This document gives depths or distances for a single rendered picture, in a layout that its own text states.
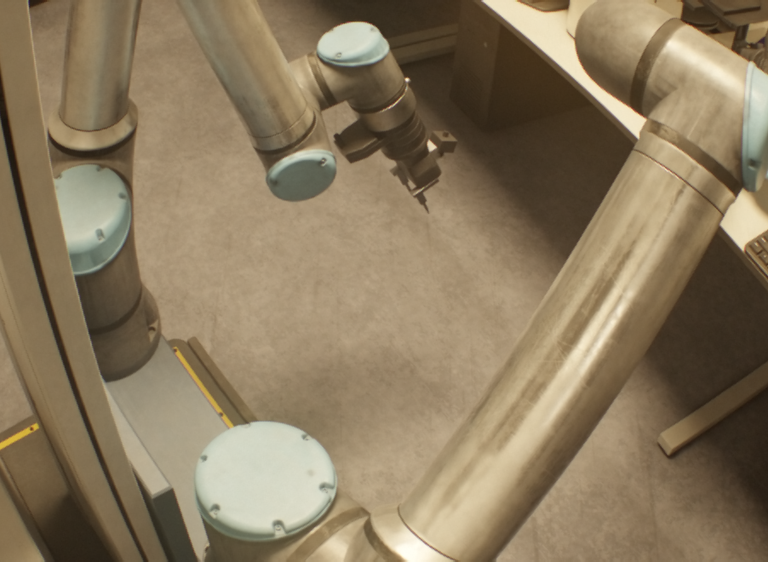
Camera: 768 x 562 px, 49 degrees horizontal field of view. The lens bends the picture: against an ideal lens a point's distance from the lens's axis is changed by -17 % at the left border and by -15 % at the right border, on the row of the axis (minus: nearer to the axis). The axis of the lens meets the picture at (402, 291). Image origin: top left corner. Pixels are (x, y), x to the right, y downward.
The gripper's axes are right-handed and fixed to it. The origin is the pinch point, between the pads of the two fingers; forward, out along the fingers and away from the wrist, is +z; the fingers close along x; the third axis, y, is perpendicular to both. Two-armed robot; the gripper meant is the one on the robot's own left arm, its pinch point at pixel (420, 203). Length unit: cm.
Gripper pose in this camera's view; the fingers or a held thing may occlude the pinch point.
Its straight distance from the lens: 158.4
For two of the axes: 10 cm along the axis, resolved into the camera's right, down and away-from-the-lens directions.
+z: 3.4, 5.4, 7.7
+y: 8.1, -5.8, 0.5
